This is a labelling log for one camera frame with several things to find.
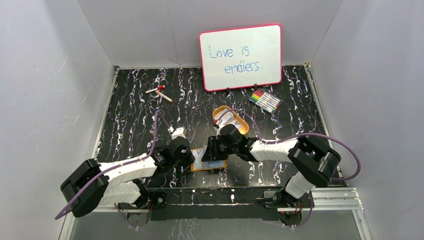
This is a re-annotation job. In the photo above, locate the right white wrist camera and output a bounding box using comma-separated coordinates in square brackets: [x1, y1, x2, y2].
[213, 123, 225, 136]

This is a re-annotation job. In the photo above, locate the coloured marker pack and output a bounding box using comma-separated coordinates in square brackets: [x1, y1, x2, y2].
[249, 88, 282, 114]

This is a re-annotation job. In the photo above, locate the white board pink frame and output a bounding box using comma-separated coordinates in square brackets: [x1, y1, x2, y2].
[198, 23, 283, 92]

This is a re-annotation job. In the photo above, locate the credit cards stack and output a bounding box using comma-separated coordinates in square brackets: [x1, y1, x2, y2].
[217, 111, 234, 124]

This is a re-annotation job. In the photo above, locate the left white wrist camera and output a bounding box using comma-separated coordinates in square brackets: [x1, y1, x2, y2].
[167, 126, 187, 140]

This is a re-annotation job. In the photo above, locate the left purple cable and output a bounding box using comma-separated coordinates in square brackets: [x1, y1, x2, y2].
[54, 110, 175, 221]

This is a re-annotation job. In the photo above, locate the purple cable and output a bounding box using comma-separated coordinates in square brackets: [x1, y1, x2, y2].
[54, 110, 175, 221]
[216, 108, 362, 182]

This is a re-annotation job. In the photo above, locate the loose silver VIP card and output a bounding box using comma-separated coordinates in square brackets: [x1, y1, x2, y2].
[231, 120, 242, 129]

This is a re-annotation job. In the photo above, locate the red capped marker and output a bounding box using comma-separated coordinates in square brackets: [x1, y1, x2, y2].
[145, 85, 165, 94]

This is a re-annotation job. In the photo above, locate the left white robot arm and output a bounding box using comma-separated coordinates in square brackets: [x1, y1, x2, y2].
[58, 136, 195, 218]

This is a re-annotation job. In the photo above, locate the white marker pen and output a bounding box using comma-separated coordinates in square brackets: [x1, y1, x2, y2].
[155, 90, 174, 103]

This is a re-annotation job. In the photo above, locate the tan oval tray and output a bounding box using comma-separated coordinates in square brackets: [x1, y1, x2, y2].
[212, 105, 250, 134]

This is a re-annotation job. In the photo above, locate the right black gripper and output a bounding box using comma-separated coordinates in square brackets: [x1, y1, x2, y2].
[200, 136, 238, 162]

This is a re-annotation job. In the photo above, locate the silver VIP credit card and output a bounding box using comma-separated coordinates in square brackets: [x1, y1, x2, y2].
[192, 148, 204, 159]

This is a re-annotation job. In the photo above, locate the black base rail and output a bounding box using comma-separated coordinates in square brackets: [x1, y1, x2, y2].
[150, 187, 283, 221]

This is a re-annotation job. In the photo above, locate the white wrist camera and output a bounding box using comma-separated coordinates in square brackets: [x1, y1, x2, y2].
[213, 123, 225, 136]
[167, 126, 187, 140]

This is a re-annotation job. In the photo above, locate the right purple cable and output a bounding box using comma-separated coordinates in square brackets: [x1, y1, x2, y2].
[216, 108, 362, 182]

